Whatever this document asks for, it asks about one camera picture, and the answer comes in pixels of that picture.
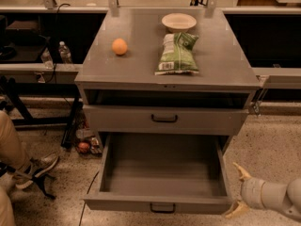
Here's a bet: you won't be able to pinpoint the orange fruit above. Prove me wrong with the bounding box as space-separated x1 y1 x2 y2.
112 39 128 56

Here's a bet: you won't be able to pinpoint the grey sneaker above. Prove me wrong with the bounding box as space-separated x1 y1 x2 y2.
13 153 59 189

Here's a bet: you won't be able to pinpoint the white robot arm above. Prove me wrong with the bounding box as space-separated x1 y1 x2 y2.
224 163 301 222

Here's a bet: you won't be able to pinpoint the clear water bottle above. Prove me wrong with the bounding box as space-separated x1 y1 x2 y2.
40 49 54 70
58 41 72 64

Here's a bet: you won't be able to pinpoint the person leg beige trousers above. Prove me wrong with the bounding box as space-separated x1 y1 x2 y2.
0 111 30 171

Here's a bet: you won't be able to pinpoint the grey drawer cabinet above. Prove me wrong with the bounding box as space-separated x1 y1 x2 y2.
75 8 260 149

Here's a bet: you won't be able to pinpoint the grey top drawer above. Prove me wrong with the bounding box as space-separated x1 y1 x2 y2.
83 105 248 136

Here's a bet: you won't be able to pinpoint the green chip bag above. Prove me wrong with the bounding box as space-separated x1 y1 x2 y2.
155 32 198 75

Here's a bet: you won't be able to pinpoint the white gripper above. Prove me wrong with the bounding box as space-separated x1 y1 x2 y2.
224 163 265 219

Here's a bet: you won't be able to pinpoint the red apple on floor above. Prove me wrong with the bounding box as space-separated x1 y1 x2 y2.
77 142 90 153

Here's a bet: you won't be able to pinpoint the black floor cable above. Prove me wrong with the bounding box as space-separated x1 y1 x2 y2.
78 170 100 226

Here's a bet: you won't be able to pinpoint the person knee beige trousers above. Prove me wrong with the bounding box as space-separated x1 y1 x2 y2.
0 186 16 226

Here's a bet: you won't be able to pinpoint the beige bowl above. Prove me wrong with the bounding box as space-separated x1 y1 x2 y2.
162 13 197 33

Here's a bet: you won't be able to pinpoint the grey drawer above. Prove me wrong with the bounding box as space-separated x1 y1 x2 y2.
85 133 232 215
83 105 248 136

